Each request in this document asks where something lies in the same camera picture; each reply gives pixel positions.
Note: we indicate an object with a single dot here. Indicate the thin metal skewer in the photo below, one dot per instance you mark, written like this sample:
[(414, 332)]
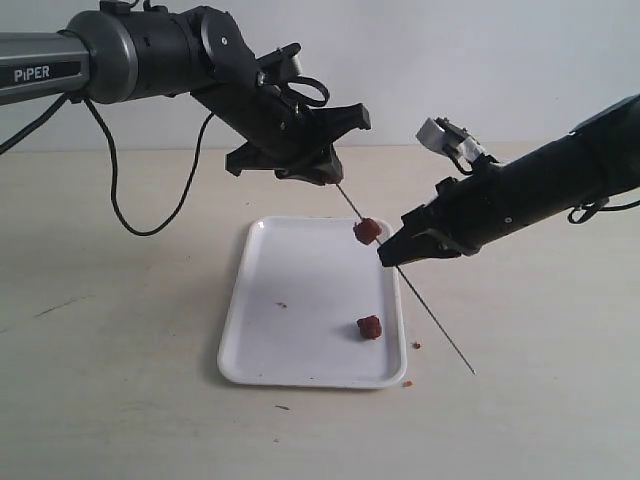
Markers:
[(414, 291)]

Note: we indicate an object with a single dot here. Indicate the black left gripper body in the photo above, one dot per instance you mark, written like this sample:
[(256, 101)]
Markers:
[(279, 135)]

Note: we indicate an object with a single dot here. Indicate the white rectangular plastic tray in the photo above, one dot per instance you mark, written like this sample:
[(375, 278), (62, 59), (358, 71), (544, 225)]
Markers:
[(301, 285)]

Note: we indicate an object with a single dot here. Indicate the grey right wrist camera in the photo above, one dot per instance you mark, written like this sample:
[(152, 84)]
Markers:
[(444, 138)]

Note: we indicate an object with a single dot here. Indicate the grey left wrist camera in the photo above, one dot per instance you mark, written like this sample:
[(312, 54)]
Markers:
[(281, 69)]

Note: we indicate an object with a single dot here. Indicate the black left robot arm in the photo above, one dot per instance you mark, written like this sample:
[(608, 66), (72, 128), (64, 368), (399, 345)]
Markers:
[(117, 54)]

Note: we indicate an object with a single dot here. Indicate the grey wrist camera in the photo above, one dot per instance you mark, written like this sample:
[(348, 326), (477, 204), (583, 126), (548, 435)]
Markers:
[(281, 69), (444, 138)]

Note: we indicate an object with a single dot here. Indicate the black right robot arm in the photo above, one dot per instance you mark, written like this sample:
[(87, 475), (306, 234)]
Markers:
[(582, 170)]

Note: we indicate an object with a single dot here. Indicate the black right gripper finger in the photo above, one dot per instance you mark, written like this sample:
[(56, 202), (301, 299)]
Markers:
[(432, 249), (402, 248)]

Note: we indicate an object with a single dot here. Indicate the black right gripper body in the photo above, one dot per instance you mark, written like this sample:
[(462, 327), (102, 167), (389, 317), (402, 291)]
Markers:
[(467, 214)]

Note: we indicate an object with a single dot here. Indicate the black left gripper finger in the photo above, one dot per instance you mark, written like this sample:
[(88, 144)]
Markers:
[(312, 176), (328, 161)]

